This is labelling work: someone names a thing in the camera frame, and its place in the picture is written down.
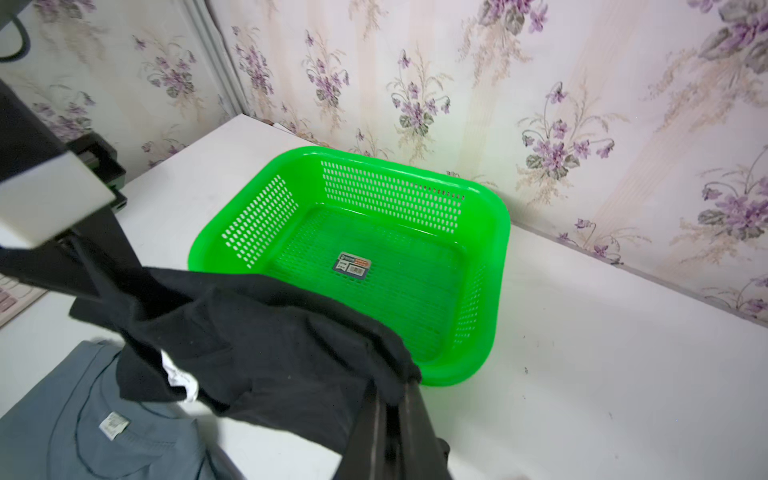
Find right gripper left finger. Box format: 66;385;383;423
333;382;387;480

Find green plastic basket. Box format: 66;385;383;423
187;146;510;387

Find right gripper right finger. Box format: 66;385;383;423
395;381;451;479

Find black t-shirt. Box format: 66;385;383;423
0;236;423;454

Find grey t-shirt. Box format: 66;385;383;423
1;341;236;479

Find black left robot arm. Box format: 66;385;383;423
1;84;140;299

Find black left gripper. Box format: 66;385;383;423
1;132;144;297

